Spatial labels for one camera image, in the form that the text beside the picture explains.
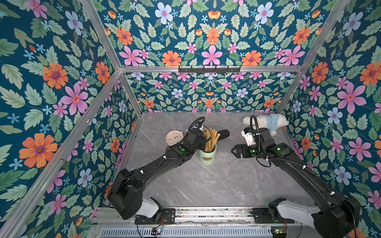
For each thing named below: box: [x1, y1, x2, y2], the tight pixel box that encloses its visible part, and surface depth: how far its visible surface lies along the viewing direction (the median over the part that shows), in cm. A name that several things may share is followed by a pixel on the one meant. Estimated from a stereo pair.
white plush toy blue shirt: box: [242, 113, 290, 136], surface depth 105 cm
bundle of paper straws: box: [202, 127, 221, 153], surface depth 85 cm
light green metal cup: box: [198, 143, 218, 166], surface depth 88 cm
